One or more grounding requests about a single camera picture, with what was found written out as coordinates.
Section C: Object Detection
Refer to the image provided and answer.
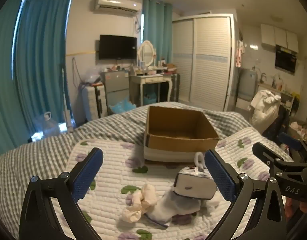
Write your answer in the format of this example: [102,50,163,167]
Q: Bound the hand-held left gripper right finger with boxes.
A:
[204,149,287,240]

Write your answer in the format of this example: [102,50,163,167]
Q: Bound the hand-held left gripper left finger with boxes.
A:
[19,147,104,240]

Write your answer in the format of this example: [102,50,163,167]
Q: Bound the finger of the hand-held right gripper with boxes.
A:
[278,132,307,163]
[252,142,307,178]

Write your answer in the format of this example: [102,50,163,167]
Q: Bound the small white box with loop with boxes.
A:
[174,152,217,201]

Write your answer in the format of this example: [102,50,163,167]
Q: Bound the white sock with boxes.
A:
[147,189,202,228]

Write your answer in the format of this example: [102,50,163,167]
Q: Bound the cream fabric scrunchie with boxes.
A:
[122,183,158,223]

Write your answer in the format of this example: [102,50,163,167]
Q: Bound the cardboard box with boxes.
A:
[143,105,220,162]

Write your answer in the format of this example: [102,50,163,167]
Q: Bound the person's right hand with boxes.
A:
[285,197,307,225]

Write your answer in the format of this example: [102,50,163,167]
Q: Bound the dark hanging clothing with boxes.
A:
[262,104,291,145]

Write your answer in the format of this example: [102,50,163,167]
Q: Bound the quilted floral blanket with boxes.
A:
[65,126,295,240]

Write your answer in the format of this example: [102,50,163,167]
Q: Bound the white laundry bundle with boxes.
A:
[248,89,282,133]

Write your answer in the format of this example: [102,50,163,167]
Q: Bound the clear water jug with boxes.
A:
[35,112,61,140]

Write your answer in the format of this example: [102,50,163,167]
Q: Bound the grey washing machine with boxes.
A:
[237,68,259,101]

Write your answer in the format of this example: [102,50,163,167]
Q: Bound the white ribbed suitcase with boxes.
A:
[82,83,108,122]

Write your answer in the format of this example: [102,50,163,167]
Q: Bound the blue plastic bag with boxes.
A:
[109,98,137,117]

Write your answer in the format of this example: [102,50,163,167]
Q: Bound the grey mini fridge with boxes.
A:
[101,70,130,117]

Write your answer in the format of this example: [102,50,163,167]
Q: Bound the clear plastic bag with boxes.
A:
[83,67,103,84]

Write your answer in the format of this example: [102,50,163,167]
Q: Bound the patterned hanging cloth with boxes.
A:
[235,40,245,68]

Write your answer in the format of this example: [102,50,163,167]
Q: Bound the dark suitcase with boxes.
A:
[170,73,181,103]

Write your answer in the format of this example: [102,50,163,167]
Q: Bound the white sliding door wardrobe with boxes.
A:
[172,13,236,112]

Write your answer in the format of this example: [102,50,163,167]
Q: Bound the white dressing table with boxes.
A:
[129,73,173,107]

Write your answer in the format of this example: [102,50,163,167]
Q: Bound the wide teal window curtain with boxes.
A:
[0,0,74,157]

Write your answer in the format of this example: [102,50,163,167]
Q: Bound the white oval mirror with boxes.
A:
[137,40,157,68]

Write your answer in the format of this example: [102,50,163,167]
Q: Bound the narrow teal curtain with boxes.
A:
[142,0,173,67]

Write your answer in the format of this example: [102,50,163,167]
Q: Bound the white air conditioner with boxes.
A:
[94,0,141,18]

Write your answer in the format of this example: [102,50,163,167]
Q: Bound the white wall cabinets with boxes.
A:
[260,23,299,54]

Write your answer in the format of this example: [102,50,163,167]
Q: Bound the black wall television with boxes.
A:
[99,34,138,61]

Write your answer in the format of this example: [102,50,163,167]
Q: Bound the white air conditioner hose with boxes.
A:
[133,14,143,34]

